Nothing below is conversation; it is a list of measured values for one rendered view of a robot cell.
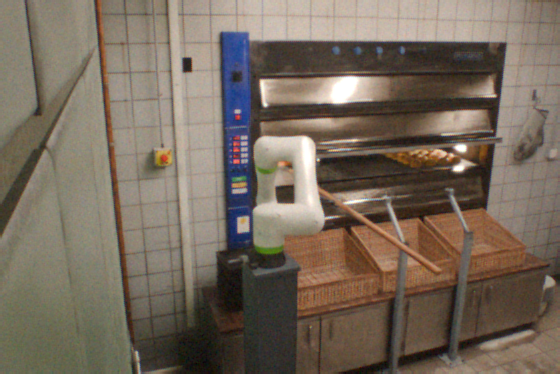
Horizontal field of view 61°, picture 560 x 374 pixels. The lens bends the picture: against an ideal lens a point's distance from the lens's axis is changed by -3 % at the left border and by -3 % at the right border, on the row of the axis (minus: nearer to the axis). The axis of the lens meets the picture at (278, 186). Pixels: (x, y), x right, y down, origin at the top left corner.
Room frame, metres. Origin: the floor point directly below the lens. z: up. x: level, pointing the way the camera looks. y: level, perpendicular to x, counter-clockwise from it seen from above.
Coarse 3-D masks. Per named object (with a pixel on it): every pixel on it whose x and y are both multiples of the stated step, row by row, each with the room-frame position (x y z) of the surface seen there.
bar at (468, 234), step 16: (416, 192) 2.93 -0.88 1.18; (432, 192) 2.95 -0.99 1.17; (448, 192) 3.00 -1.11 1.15; (464, 224) 2.85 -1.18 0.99; (400, 240) 2.67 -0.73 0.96; (464, 240) 2.81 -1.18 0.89; (400, 256) 2.64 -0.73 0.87; (464, 256) 2.79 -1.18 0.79; (400, 272) 2.63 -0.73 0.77; (464, 272) 2.79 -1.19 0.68; (400, 288) 2.63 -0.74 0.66; (464, 288) 2.79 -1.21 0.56; (400, 304) 2.63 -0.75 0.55; (400, 320) 2.63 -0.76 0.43; (400, 336) 2.64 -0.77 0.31
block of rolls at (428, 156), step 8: (392, 152) 3.87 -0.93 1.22; (400, 152) 3.92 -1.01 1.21; (408, 152) 3.85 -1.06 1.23; (416, 152) 3.96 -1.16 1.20; (424, 152) 3.88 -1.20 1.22; (432, 152) 3.91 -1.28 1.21; (440, 152) 3.85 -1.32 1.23; (400, 160) 3.70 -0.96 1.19; (408, 160) 3.63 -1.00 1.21; (416, 160) 3.56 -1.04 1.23; (424, 160) 3.66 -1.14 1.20; (432, 160) 3.58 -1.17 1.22; (440, 160) 3.63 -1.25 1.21; (448, 160) 3.65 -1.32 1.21; (456, 160) 3.67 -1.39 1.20
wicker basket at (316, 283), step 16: (288, 240) 2.98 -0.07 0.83; (304, 240) 3.01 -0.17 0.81; (320, 240) 3.05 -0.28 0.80; (336, 240) 3.09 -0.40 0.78; (352, 240) 3.00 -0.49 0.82; (304, 256) 2.99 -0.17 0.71; (320, 256) 3.02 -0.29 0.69; (336, 256) 3.06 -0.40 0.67; (352, 256) 2.99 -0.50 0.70; (320, 272) 2.98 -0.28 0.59; (336, 272) 2.98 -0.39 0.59; (352, 272) 2.98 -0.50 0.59; (304, 288) 2.52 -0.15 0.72; (320, 288) 2.56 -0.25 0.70; (336, 288) 2.60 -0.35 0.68; (352, 288) 2.76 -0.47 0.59; (368, 288) 2.68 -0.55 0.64; (304, 304) 2.54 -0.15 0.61; (320, 304) 2.56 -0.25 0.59
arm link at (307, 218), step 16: (288, 144) 2.19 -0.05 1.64; (304, 144) 2.18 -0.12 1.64; (288, 160) 2.20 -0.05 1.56; (304, 160) 2.11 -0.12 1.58; (304, 176) 2.04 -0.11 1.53; (304, 192) 1.96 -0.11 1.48; (304, 208) 1.87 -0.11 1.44; (320, 208) 1.90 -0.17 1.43; (304, 224) 1.83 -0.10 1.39; (320, 224) 1.85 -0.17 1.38
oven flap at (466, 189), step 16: (336, 192) 3.17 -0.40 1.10; (352, 192) 3.21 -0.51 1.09; (368, 192) 3.25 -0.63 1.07; (384, 192) 3.29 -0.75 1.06; (400, 192) 3.33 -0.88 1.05; (464, 192) 3.50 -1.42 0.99; (480, 192) 3.54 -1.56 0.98; (336, 208) 3.13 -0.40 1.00; (352, 208) 3.17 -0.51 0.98; (368, 208) 3.21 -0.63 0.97; (384, 208) 3.25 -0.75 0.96; (400, 208) 3.26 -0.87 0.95; (416, 208) 3.30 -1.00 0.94
